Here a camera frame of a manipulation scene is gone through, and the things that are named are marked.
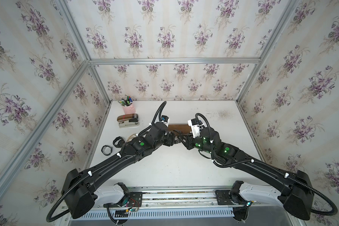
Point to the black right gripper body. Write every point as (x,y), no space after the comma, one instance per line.
(190,142)

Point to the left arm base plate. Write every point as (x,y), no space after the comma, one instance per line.
(132,200)

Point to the brown and white stapler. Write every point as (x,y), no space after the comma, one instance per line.
(128,120)

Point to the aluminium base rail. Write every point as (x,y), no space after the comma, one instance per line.
(181,196)

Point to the beige strap watch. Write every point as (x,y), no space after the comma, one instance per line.
(131,137)

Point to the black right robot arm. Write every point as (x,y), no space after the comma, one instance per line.
(297,195)

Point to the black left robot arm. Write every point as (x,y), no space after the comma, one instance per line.
(78,192)

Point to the thin black band watch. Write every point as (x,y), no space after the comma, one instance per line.
(106,150)

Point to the pens in cup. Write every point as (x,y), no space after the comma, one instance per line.
(126,101)

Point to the brown wooden watch stand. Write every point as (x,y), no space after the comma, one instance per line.
(180,128)

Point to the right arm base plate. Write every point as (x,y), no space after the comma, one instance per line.
(231,197)

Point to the pink pen cup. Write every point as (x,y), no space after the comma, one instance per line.
(129,109)

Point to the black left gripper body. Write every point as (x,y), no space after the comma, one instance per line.
(168,139)

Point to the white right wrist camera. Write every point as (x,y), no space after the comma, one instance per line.
(196,126)

